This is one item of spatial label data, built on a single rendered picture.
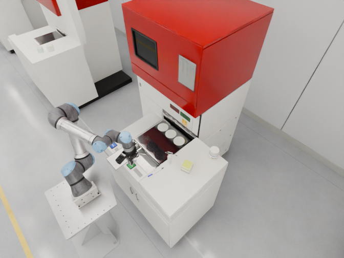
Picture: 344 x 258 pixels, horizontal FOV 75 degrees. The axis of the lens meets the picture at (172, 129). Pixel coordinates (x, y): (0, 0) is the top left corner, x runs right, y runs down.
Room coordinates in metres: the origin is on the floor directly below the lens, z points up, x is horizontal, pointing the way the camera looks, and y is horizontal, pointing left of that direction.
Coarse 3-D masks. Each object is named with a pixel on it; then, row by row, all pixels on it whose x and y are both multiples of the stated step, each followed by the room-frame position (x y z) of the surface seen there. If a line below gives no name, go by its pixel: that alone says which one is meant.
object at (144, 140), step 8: (152, 128) 1.33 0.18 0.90; (168, 128) 1.33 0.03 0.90; (144, 136) 1.24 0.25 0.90; (152, 136) 1.24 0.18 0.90; (160, 136) 1.24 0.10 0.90; (176, 136) 1.23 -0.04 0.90; (144, 144) 1.15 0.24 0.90; (152, 144) 1.15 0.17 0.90; (160, 144) 1.15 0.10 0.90; (168, 144) 1.15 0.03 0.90; (184, 144) 1.14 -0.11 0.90; (152, 152) 1.07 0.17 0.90; (160, 152) 1.07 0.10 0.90; (160, 160) 0.98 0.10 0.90
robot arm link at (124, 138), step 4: (124, 132) 0.93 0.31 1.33; (128, 132) 0.94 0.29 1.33; (120, 136) 0.90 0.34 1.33; (124, 136) 0.90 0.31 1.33; (128, 136) 0.90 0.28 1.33; (120, 140) 0.89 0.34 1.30; (124, 140) 0.88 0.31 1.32; (128, 140) 0.89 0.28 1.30; (124, 144) 0.88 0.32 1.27; (128, 144) 0.88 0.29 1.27; (132, 144) 0.90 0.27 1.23; (128, 148) 0.88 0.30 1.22
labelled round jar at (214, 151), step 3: (213, 147) 1.00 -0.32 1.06; (216, 147) 1.00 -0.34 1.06; (210, 150) 0.97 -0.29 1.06; (213, 150) 0.97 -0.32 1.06; (216, 150) 0.97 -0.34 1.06; (210, 153) 0.96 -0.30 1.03; (213, 153) 0.95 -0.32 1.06; (216, 153) 0.95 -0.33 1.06; (210, 156) 0.96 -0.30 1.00; (213, 156) 0.94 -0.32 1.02; (216, 156) 0.95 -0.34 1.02; (213, 159) 0.94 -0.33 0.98
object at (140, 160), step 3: (141, 156) 1.04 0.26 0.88; (135, 159) 1.01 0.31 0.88; (138, 159) 1.01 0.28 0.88; (141, 159) 1.01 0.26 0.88; (144, 159) 1.01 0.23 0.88; (138, 162) 0.98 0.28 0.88; (141, 162) 0.98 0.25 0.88; (144, 162) 0.98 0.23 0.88; (147, 162) 0.98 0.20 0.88; (141, 165) 0.95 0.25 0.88; (144, 165) 0.95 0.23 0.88; (147, 165) 0.95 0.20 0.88; (150, 165) 0.95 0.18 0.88; (144, 168) 0.92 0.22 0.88; (147, 168) 0.92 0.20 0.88; (150, 168) 0.92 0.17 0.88; (147, 171) 0.89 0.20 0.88
